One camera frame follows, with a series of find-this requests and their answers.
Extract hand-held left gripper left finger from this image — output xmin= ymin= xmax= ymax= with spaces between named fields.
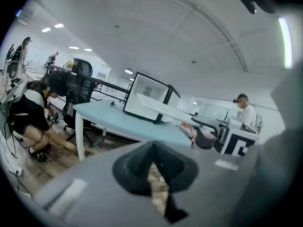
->
xmin=33 ymin=140 xmax=167 ymax=227

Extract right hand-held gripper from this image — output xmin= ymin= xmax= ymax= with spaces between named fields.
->
xmin=217 ymin=126 xmax=260 ymax=157

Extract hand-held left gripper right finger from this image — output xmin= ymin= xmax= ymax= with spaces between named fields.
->
xmin=153 ymin=140 xmax=248 ymax=227

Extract white wire fridge shelf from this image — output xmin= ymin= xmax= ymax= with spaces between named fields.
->
xmin=136 ymin=93 xmax=197 ymax=125

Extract black mini fridge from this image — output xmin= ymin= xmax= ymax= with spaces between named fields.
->
xmin=122 ymin=71 xmax=181 ymax=124

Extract white table leg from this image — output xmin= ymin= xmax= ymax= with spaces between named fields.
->
xmin=74 ymin=111 xmax=86 ymax=162

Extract long ceiling strip light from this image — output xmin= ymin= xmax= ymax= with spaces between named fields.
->
xmin=278 ymin=17 xmax=294 ymax=70

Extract black office chair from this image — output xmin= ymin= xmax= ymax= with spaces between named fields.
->
xmin=62 ymin=58 xmax=100 ymax=147

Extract black metal railing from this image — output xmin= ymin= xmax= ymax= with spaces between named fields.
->
xmin=91 ymin=77 xmax=131 ymax=102

